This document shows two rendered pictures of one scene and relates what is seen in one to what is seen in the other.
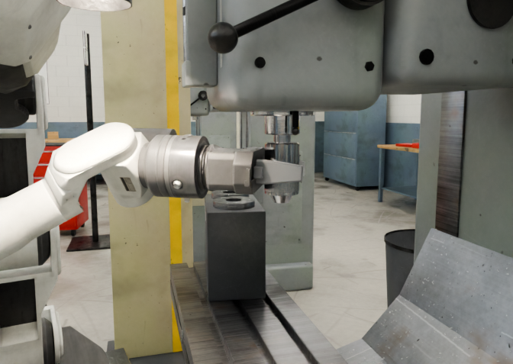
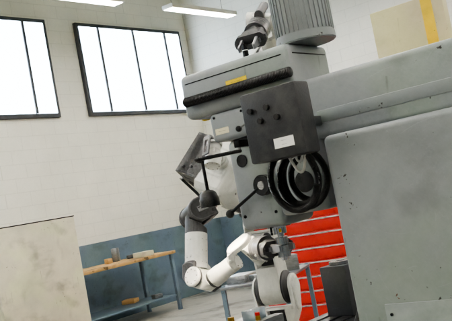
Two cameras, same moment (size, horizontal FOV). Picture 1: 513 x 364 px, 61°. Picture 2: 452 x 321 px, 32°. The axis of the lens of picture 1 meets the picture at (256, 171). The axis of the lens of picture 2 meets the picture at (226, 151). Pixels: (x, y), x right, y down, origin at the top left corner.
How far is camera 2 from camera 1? 247 cm
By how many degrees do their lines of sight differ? 54
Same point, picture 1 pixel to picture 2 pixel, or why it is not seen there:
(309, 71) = (259, 217)
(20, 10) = (229, 190)
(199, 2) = not seen: hidden behind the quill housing
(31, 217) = (222, 270)
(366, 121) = not seen: outside the picture
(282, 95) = (253, 225)
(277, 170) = (274, 248)
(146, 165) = (248, 249)
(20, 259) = (274, 297)
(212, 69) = not seen: hidden behind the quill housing
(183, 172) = (255, 250)
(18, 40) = (233, 200)
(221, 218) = (325, 270)
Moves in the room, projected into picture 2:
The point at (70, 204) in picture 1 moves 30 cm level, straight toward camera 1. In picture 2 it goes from (233, 264) to (190, 278)
